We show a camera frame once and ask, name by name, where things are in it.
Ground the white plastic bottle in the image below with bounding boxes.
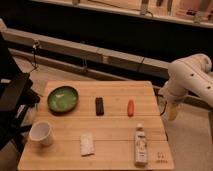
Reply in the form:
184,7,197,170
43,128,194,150
134,123,148,166

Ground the white ceramic cup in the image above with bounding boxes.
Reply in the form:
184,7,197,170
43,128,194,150
29,121,53,146

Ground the white sponge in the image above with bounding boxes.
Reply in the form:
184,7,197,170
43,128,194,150
80,133,95,156

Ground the green bowl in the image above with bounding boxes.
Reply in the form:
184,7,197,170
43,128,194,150
47,86,79,113

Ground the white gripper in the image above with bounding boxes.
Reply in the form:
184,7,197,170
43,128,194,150
160,81,187,121

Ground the black rectangular block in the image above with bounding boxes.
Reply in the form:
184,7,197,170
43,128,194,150
95,97,104,116

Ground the wooden folding table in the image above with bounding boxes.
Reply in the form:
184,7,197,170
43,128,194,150
18,81,174,171

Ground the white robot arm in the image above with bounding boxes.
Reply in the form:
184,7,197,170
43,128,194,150
161,54,213,121

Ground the orange carrot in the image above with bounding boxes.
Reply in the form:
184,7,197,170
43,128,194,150
127,100,134,117

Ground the black equipment stand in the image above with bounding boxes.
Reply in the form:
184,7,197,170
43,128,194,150
0,33,40,152

